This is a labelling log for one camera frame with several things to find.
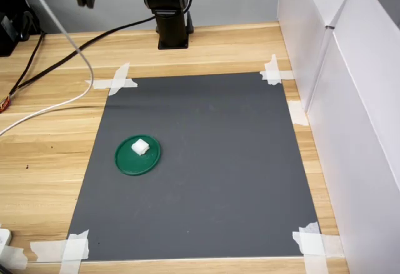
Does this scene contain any small white plastic terminal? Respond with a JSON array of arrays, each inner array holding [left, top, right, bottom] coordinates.
[[131, 138, 151, 157]]

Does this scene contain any round green lid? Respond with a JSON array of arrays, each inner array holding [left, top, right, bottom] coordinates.
[[114, 134, 162, 177]]

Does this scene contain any black clamp device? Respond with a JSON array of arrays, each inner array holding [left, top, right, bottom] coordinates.
[[0, 4, 42, 58]]

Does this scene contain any white masking tape patch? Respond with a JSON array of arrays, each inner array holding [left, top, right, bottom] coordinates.
[[0, 244, 29, 270], [287, 99, 311, 126], [292, 221, 345, 274], [29, 229, 90, 274], [84, 62, 139, 97], [259, 54, 295, 86]]

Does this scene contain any red and yellow connector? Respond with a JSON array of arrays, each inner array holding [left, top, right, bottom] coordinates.
[[0, 95, 13, 114]]

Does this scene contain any white partition board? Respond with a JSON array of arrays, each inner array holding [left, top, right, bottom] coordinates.
[[307, 0, 400, 274], [276, 0, 362, 113]]

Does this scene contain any dark grey mat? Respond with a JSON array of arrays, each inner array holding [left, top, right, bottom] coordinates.
[[67, 71, 323, 261]]

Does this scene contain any black braided cable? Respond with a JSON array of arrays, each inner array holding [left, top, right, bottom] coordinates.
[[8, 16, 158, 97]]

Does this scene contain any white camera cable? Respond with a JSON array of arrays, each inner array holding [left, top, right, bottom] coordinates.
[[0, 0, 95, 136]]

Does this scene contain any thin black cable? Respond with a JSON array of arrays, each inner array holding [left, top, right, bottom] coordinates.
[[9, 32, 46, 96]]

